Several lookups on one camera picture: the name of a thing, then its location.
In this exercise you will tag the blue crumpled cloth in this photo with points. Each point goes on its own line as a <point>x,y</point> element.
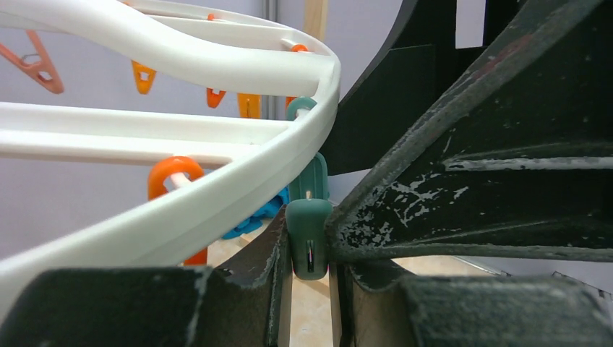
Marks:
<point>267,211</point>

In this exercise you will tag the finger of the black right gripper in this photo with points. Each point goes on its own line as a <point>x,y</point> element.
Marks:
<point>514,159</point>
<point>414,66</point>

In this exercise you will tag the teal clothes peg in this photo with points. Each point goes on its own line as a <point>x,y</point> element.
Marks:
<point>306,213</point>

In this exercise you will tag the white round clip hanger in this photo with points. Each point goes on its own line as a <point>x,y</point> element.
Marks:
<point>251,159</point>

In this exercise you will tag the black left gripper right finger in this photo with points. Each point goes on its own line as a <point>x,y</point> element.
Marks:
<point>379,303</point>

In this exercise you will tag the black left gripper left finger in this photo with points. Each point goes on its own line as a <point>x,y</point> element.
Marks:
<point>245,301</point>

